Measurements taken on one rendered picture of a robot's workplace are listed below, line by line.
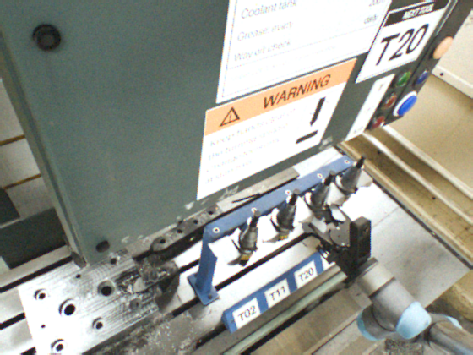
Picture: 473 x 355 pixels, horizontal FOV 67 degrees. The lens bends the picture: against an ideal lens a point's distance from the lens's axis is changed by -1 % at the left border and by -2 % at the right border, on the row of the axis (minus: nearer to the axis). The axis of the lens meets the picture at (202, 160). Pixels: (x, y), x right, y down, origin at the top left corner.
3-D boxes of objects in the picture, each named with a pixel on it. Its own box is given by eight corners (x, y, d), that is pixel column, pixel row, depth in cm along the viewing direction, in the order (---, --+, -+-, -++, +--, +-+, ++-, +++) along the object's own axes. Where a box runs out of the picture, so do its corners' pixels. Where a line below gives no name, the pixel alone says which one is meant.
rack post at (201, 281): (220, 297, 103) (234, 248, 81) (203, 306, 101) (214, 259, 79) (201, 269, 108) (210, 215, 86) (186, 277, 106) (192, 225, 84)
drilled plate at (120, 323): (159, 315, 94) (159, 308, 91) (49, 379, 83) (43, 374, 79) (123, 247, 107) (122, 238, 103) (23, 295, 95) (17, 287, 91)
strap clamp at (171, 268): (179, 285, 104) (181, 262, 93) (138, 308, 99) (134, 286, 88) (174, 275, 106) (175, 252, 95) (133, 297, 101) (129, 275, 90)
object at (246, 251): (250, 227, 84) (252, 222, 82) (264, 249, 81) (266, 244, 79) (227, 237, 82) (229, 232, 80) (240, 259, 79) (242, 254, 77)
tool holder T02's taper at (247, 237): (251, 226, 82) (257, 210, 77) (261, 243, 79) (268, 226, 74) (234, 233, 80) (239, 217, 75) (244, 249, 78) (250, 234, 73)
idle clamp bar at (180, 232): (222, 222, 120) (224, 211, 115) (156, 264, 108) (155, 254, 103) (213, 212, 122) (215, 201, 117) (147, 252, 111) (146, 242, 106)
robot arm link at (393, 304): (397, 346, 77) (418, 336, 71) (360, 302, 83) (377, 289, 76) (419, 325, 80) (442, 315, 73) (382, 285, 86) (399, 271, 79)
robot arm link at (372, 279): (377, 288, 76) (400, 270, 80) (361, 270, 79) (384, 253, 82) (361, 300, 82) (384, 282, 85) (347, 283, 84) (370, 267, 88)
